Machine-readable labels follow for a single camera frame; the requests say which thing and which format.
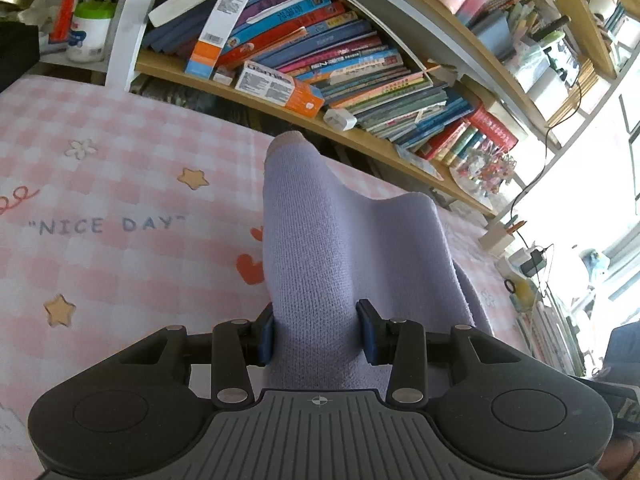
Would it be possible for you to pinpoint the row of colourful books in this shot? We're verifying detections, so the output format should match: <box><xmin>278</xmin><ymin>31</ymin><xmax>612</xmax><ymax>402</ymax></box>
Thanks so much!
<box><xmin>145</xmin><ymin>0</ymin><xmax>481</xmax><ymax>162</ymax></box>

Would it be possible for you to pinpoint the stack of flat-lying books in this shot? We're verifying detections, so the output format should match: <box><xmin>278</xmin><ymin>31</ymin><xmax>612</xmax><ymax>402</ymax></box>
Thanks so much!
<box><xmin>515</xmin><ymin>290</ymin><xmax>587</xmax><ymax>377</ymax></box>

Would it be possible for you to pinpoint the white orange tall box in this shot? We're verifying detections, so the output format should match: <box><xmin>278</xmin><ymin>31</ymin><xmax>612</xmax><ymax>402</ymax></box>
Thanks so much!
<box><xmin>184</xmin><ymin>0</ymin><xmax>252</xmax><ymax>79</ymax></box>

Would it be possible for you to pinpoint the white plug block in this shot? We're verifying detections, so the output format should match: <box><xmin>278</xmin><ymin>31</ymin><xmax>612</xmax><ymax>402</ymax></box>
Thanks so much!
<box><xmin>323</xmin><ymin>107</ymin><xmax>357</xmax><ymax>132</ymax></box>

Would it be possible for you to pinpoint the dark blue chair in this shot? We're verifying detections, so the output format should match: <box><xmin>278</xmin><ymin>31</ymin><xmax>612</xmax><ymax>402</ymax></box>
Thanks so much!
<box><xmin>602</xmin><ymin>324</ymin><xmax>640</xmax><ymax>387</ymax></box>

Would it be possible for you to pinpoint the pink checked printed mat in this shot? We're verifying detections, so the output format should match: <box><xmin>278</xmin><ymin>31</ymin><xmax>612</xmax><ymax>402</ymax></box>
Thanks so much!
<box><xmin>0</xmin><ymin>75</ymin><xmax>531</xmax><ymax>461</ymax></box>

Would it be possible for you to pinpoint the white jar green lid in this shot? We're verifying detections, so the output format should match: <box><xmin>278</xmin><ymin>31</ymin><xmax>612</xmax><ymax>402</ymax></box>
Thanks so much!
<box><xmin>66</xmin><ymin>2</ymin><xmax>119</xmax><ymax>64</ymax></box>

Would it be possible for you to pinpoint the wooden bookshelf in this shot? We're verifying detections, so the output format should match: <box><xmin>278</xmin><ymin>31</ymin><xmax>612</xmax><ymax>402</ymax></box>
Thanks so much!
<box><xmin>105</xmin><ymin>0</ymin><xmax>640</xmax><ymax>222</ymax></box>

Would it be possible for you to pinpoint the pile of pastel notebooks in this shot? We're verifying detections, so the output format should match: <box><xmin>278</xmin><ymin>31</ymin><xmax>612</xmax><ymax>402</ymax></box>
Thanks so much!
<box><xmin>465</xmin><ymin>0</ymin><xmax>622</xmax><ymax>112</ymax></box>

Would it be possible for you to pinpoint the colourful paper flower bouquet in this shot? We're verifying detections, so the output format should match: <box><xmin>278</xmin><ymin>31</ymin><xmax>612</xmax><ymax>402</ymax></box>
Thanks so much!
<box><xmin>449</xmin><ymin>142</ymin><xmax>519</xmax><ymax>197</ymax></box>

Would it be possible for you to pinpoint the light blue leaflet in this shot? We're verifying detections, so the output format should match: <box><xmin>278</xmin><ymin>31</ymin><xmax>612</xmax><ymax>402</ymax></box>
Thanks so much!
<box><xmin>394</xmin><ymin>144</ymin><xmax>444</xmax><ymax>182</ymax></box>

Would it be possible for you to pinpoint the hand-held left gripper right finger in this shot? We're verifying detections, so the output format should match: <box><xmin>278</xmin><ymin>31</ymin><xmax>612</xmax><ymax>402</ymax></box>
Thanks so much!
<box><xmin>357</xmin><ymin>300</ymin><xmax>536</xmax><ymax>406</ymax></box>

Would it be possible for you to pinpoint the thick red dictionary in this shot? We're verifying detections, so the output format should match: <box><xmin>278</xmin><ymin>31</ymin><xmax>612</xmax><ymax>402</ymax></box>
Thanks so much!
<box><xmin>462</xmin><ymin>106</ymin><xmax>520</xmax><ymax>153</ymax></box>

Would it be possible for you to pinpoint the black case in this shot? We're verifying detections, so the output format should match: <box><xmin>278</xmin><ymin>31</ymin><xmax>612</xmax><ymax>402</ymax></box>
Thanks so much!
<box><xmin>0</xmin><ymin>22</ymin><xmax>42</xmax><ymax>94</ymax></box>

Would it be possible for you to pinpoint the thin black cable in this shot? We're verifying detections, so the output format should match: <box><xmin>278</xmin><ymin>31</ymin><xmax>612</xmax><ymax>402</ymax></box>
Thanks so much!
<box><xmin>509</xmin><ymin>75</ymin><xmax>587</xmax><ymax>222</ymax></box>

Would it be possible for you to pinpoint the white orange long box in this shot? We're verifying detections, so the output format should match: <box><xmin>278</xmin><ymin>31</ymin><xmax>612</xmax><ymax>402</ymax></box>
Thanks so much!
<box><xmin>234</xmin><ymin>60</ymin><xmax>326</xmax><ymax>119</ymax></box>

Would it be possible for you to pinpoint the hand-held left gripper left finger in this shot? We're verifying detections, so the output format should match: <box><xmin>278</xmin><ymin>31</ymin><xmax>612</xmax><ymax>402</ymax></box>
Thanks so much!
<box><xmin>107</xmin><ymin>305</ymin><xmax>275</xmax><ymax>409</ymax></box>

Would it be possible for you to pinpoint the lavender knit garment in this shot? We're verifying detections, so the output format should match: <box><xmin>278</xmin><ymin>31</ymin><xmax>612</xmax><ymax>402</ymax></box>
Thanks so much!
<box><xmin>262</xmin><ymin>131</ymin><xmax>496</xmax><ymax>393</ymax></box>

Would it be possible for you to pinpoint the red bottle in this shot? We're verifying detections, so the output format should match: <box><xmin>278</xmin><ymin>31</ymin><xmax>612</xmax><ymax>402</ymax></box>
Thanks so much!
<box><xmin>49</xmin><ymin>0</ymin><xmax>84</xmax><ymax>44</ymax></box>

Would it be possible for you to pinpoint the beige pen holder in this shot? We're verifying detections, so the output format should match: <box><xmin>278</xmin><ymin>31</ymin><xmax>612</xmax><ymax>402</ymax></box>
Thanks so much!
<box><xmin>479</xmin><ymin>222</ymin><xmax>522</xmax><ymax>257</ymax></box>

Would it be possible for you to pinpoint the white power strip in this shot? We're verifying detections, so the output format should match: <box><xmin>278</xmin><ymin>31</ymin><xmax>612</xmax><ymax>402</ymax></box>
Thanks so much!
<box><xmin>506</xmin><ymin>255</ymin><xmax>538</xmax><ymax>281</ymax></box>

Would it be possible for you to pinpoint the yellow cloth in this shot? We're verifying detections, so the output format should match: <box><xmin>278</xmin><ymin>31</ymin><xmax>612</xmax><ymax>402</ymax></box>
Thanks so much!
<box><xmin>510</xmin><ymin>280</ymin><xmax>539</xmax><ymax>312</ymax></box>

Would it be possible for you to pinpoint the blue toy figure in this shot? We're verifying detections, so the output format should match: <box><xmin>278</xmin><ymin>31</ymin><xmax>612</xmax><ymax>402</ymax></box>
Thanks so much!
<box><xmin>579</xmin><ymin>246</ymin><xmax>609</xmax><ymax>282</ymax></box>

